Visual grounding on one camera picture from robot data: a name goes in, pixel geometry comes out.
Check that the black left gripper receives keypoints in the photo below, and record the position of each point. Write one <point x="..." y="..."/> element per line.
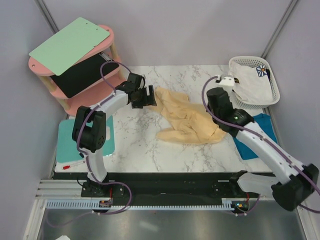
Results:
<point x="149" y="100"/>

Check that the yellow t shirt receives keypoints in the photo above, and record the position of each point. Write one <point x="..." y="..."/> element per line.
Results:
<point x="190" y="123"/>

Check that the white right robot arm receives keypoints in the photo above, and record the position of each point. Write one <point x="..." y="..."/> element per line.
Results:
<point x="292" y="183"/>

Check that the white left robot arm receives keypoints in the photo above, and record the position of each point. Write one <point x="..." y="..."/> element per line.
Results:
<point x="90" y="124"/>

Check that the pink three tier shelf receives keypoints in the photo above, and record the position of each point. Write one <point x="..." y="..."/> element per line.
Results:
<point x="96" y="92"/>

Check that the black clipboard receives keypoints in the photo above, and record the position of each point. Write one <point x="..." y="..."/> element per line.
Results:
<point x="82" y="76"/>

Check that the green clipboard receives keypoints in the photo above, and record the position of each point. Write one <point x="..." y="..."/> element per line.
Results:
<point x="66" y="47"/>

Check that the white t shirt with flower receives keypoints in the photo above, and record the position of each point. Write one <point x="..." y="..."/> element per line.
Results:
<point x="253" y="84"/>

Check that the red marker pen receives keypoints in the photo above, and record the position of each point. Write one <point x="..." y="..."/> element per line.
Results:
<point x="66" y="167"/>

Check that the white plastic basket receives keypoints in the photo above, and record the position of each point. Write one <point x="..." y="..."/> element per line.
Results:
<point x="253" y="61"/>

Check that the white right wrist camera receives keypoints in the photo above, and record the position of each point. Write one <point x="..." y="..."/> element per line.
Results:
<point x="225" y="80"/>

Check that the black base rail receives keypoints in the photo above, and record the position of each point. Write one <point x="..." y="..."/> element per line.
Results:
<point x="179" y="188"/>

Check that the white cable duct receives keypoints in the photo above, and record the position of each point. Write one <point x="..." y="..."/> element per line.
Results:
<point x="103" y="205"/>

